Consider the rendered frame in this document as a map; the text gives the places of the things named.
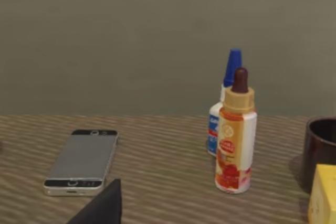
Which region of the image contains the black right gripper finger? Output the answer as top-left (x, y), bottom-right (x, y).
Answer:
top-left (67, 178), bottom-right (123, 224)

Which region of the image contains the dark brown cup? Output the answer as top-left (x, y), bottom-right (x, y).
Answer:
top-left (299, 115), bottom-right (336, 193)

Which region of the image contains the silver smartphone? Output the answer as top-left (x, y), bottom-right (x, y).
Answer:
top-left (43, 129), bottom-right (119, 197)

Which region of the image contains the white glue bottle blue cap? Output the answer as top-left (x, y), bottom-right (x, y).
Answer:
top-left (207, 48), bottom-right (243, 158)

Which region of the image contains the orange dropper bottle brown tip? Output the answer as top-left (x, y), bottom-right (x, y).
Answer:
top-left (214, 67), bottom-right (258, 194)

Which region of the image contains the yellow box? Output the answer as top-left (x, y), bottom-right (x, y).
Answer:
top-left (307, 164), bottom-right (336, 224)

